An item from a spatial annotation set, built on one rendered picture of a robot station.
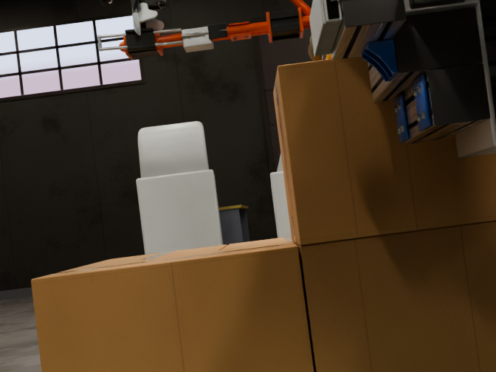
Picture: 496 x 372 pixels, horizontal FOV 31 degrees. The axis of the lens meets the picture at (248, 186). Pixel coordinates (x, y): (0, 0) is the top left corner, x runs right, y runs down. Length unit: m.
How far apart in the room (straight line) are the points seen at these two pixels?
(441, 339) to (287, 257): 0.38
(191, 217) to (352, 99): 6.27
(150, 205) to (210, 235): 0.61
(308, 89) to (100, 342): 0.72
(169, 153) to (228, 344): 6.39
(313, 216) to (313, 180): 0.08
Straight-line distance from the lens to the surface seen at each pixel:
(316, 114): 1.98
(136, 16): 2.16
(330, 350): 1.99
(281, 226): 7.67
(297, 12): 2.17
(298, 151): 1.97
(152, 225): 8.22
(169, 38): 2.19
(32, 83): 11.97
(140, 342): 2.01
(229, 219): 9.24
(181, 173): 8.22
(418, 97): 1.52
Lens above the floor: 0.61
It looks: 2 degrees up
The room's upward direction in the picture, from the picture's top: 7 degrees counter-clockwise
